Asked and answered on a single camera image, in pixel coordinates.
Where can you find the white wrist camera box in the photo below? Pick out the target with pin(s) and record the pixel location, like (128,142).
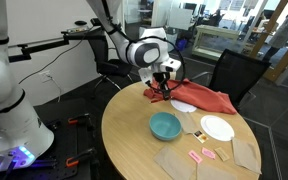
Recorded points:
(171,65)

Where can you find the pink sweetener packet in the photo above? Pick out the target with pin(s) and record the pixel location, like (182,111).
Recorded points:
(195,156)
(208,153)

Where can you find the pale green bench table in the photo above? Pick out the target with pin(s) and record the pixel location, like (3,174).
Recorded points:
(214,41)

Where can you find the teal bowl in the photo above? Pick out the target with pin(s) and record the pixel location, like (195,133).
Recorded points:
(165,125)

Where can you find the blue bin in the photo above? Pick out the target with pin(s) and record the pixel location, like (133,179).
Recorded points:
(181,44)

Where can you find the narrow brown paper napkin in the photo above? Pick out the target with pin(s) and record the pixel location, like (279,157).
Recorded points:
(188,122)

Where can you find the red cloth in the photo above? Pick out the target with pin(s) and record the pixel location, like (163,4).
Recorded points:
(197,95)

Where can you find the red pen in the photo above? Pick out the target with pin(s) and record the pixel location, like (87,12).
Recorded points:
(155,100)

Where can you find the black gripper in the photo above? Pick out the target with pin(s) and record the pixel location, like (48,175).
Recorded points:
(161,77)

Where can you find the small white plate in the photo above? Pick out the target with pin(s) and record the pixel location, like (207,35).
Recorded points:
(183,106)

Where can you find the black mesh chair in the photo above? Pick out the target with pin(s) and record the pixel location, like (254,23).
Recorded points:
(237,76)

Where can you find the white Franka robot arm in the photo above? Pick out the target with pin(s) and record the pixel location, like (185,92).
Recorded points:
(10,110)

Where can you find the person in grey coat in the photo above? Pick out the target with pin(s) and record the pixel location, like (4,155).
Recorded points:
(284,30)

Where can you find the wooden post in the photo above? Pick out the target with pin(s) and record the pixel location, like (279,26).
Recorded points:
(269,26)
(284,63)

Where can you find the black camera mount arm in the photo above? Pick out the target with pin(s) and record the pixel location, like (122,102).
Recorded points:
(47,43)

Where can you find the round wooden table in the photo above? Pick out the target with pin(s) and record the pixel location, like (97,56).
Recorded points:
(130,133)

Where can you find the small black oval object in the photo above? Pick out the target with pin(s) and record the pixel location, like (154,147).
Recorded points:
(80,22)

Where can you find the white wall outlet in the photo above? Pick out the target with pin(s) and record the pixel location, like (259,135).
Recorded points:
(45,76)

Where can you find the large white plate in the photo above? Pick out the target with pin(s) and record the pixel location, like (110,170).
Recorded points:
(217,127)

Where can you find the orange black clamp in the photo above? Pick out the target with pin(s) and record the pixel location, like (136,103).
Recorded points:
(80,156)
(80,119)

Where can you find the printed sauce packet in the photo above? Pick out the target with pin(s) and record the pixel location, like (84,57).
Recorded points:
(200,136)

